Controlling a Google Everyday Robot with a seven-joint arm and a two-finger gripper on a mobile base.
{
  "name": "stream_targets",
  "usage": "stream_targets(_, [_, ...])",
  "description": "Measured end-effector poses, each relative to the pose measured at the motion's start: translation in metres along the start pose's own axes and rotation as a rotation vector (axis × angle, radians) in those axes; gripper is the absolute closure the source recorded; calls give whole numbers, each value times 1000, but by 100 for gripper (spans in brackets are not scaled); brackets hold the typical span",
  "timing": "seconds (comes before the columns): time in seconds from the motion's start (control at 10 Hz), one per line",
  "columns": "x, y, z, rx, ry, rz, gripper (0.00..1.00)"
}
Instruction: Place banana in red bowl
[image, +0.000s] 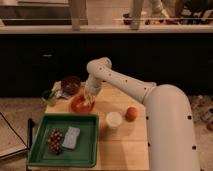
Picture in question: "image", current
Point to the green cup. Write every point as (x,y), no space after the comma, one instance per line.
(48,96)

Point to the white cup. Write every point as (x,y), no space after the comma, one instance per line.
(113,120)

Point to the grey sponge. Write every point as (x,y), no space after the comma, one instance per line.
(71,138)

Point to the red bowl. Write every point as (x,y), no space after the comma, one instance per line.
(77,105)

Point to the green tray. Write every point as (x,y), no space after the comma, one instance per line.
(83,155)

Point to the orange fruit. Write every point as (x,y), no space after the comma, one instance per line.
(131,114)

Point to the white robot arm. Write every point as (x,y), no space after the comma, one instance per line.
(170,127)

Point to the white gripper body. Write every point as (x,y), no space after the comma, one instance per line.
(92,86)

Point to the bunch of dark grapes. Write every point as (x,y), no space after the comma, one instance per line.
(54,141)

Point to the dark brown bowl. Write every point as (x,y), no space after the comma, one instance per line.
(71,84)

